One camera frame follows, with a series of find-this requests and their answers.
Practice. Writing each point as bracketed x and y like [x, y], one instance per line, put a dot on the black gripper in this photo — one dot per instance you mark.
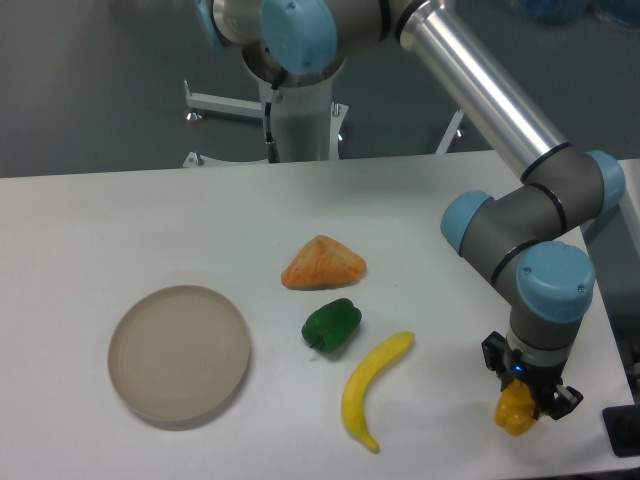
[540, 369]

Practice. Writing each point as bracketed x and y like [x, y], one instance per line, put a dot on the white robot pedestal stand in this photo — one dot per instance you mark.
[381, 102]

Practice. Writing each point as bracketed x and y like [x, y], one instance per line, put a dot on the black device at table edge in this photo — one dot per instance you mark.
[622, 426]

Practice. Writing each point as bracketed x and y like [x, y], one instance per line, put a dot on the beige round plate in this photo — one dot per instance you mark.
[178, 357]

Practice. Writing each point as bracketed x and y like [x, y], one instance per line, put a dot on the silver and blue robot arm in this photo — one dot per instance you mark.
[513, 242]

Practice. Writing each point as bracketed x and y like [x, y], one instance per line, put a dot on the blue object top right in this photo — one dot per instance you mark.
[616, 13]

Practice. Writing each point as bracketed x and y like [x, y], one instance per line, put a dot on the orange toy bread wedge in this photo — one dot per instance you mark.
[323, 262]

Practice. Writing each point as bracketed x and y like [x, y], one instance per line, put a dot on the yellow toy pepper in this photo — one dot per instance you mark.
[515, 409]

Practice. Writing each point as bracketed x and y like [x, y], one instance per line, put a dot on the green toy pepper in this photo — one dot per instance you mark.
[328, 328]

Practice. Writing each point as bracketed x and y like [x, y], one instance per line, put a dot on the yellow toy banana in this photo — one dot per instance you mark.
[374, 364]

